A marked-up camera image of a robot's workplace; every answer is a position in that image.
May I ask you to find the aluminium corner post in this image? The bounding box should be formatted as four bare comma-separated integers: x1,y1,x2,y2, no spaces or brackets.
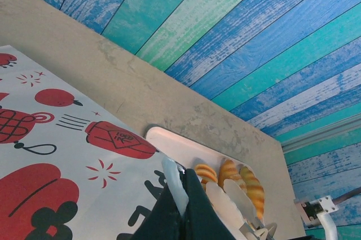
281,113,361,153

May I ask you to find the brown pale-streaked croissant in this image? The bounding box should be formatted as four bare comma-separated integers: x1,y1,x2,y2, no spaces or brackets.
218,158,248,193

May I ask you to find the pale pink plastic tray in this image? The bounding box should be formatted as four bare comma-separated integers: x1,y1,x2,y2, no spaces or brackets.
144,126,268,240

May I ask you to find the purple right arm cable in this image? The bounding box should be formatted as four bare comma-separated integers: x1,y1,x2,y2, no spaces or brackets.
334,186,361,204

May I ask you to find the ridged caterpillar bread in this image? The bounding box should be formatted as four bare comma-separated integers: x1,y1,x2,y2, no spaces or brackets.
194,163,218,193

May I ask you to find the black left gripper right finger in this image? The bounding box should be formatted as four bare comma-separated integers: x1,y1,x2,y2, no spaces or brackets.
184,168,236,240

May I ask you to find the golden yellow croissant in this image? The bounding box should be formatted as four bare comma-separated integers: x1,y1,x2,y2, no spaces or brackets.
239,165,266,221

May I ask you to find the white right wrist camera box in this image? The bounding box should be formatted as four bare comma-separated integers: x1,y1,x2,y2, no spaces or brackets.
293,194,339,240

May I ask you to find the white red-printed paper bag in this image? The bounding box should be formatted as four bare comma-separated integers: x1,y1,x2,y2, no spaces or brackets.
0,44,189,240

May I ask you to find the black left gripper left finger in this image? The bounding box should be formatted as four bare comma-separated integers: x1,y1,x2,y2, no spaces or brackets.
131,186,186,240

